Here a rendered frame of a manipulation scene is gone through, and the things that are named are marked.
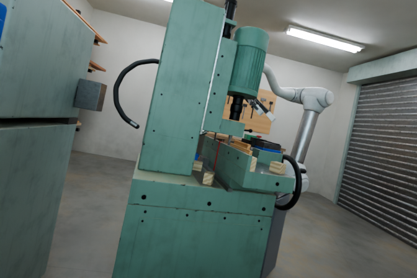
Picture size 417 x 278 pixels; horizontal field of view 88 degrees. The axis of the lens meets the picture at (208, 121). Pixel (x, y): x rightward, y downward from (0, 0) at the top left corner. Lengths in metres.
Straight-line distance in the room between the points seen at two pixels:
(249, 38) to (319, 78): 4.34
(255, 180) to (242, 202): 0.15
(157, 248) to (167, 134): 0.41
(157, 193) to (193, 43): 0.60
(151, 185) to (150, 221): 0.12
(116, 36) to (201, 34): 3.88
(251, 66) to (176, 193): 0.63
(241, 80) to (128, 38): 3.85
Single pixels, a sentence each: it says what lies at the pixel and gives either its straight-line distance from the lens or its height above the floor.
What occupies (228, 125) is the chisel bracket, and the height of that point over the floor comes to 1.05.
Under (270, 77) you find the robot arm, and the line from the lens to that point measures 1.50.
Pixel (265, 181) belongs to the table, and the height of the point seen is 0.87.
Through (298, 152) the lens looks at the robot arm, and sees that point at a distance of 1.63.
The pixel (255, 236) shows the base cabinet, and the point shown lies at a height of 0.63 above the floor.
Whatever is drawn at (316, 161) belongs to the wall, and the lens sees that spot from 5.31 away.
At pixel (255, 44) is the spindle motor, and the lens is 1.05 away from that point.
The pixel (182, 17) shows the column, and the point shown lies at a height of 1.43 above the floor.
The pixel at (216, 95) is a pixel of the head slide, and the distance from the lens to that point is 0.96.
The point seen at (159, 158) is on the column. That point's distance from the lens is 0.89.
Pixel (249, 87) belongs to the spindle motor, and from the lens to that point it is 1.00.
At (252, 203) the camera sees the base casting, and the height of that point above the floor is 0.76.
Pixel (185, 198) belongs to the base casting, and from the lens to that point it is 0.83.
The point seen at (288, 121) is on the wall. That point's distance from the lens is 4.90.
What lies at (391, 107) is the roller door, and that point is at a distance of 4.52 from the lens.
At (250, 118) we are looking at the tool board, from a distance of 4.54.
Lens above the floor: 1.04
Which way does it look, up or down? level
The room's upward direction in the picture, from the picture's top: 12 degrees clockwise
